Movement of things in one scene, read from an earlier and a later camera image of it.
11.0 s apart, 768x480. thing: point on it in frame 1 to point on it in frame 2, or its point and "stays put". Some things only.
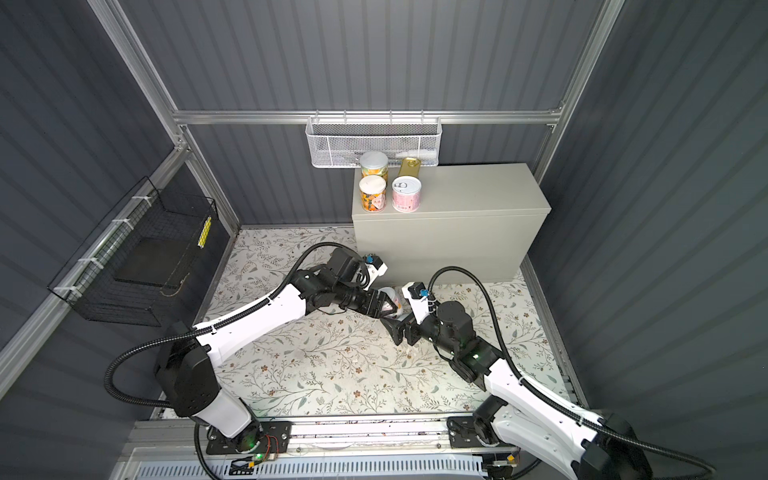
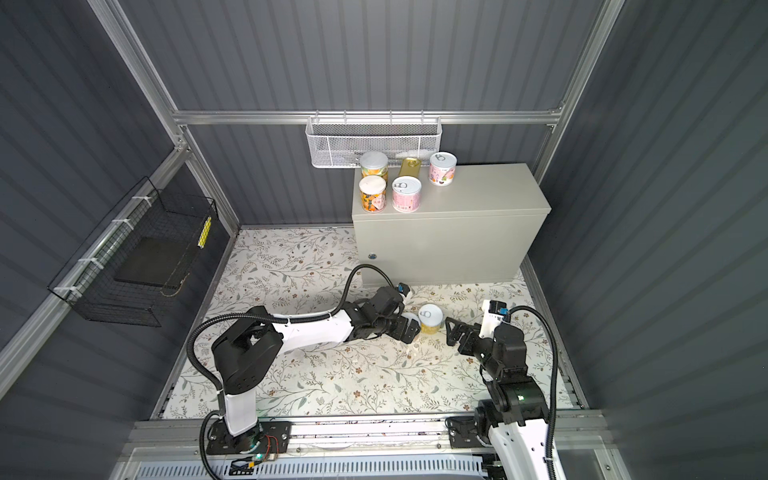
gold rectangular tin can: [409, 167] stays put
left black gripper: [376, 312] to [400, 333]
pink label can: [387, 306] to [442, 168]
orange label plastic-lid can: [373, 193] stays put
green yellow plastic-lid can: [374, 163] stays put
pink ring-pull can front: [406, 194] stays put
